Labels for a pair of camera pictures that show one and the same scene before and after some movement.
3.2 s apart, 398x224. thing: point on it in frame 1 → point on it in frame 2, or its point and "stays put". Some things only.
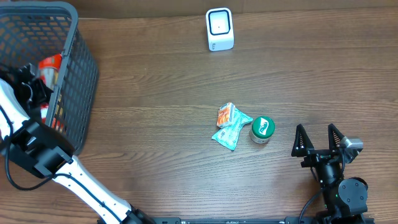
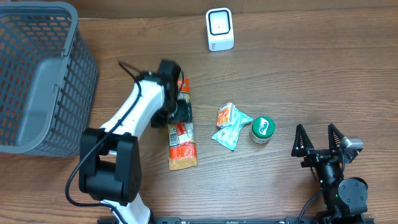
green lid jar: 263,127 stays put
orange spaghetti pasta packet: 49,69 → 182,152
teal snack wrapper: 228,135 stays put
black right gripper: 317,155 stays put
